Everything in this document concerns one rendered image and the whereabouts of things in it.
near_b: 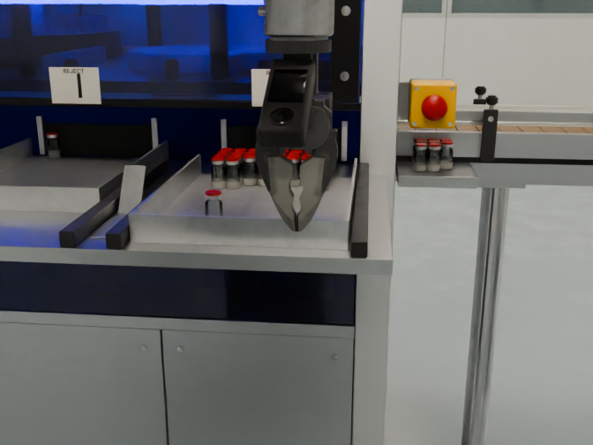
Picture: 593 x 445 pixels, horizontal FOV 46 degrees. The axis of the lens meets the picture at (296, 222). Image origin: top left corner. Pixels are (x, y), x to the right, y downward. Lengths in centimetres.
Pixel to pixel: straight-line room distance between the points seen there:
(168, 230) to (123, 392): 63
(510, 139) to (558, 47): 465
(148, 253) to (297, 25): 31
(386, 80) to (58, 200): 53
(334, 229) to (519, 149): 57
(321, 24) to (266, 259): 26
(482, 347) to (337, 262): 71
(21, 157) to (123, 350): 40
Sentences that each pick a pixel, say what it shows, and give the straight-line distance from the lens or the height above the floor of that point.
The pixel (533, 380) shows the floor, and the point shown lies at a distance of 243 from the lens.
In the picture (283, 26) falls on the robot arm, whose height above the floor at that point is 113.
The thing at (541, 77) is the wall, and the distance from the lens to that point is 593.
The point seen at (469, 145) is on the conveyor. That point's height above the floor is 91.
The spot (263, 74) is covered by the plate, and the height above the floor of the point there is 104.
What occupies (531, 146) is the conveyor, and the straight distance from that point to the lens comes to 131.
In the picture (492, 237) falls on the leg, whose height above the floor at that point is 73.
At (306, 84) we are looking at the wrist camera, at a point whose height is 107.
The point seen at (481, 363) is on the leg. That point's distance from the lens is 149.
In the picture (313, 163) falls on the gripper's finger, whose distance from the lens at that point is 78.
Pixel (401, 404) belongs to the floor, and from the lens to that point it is 220.
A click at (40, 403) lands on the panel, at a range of 150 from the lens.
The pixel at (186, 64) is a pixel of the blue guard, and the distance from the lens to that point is 119.
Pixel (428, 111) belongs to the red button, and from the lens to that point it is 113.
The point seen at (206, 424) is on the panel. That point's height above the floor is 38.
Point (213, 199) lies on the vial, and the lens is 88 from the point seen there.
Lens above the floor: 116
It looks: 18 degrees down
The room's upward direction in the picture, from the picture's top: straight up
